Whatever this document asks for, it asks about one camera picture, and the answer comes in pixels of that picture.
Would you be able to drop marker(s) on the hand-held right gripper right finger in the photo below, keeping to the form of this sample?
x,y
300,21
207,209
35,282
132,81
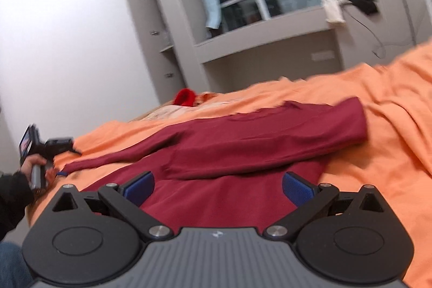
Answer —
x,y
297,188

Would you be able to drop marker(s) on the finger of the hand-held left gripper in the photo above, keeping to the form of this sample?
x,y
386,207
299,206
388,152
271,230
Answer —
x,y
62,174
75,150

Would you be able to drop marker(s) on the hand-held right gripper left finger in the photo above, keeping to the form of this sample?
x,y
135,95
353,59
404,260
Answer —
x,y
140,187

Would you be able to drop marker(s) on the maroon knit sweater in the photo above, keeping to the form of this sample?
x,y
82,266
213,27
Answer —
x,y
236,146

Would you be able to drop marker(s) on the person's left forearm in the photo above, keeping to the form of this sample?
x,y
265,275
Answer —
x,y
11,200

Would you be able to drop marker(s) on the person's left hand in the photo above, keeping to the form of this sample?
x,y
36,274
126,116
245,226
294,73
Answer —
x,y
50,173

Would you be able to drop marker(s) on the pale patterned quilt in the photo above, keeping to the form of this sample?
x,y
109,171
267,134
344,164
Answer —
x,y
168,112

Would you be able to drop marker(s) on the red plush item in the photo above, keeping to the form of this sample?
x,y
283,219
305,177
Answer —
x,y
185,97

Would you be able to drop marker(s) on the orange blanket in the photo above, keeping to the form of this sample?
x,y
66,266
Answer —
x,y
388,139

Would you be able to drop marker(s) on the person's leg in jeans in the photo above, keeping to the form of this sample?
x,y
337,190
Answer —
x,y
11,266

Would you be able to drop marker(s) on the small orange cloth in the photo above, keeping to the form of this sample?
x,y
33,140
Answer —
x,y
206,96

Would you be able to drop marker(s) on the grey cabinet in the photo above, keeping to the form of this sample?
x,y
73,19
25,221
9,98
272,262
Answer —
x,y
148,48

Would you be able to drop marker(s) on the grey window alcove shelf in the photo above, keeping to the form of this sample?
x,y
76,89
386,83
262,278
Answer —
x,y
270,35

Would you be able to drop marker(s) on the white garment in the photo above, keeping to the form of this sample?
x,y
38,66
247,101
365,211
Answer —
x,y
332,4

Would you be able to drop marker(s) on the black garment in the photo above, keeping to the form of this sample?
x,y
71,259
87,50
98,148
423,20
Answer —
x,y
366,4

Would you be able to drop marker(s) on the white wall socket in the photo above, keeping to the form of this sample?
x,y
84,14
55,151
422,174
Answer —
x,y
323,56

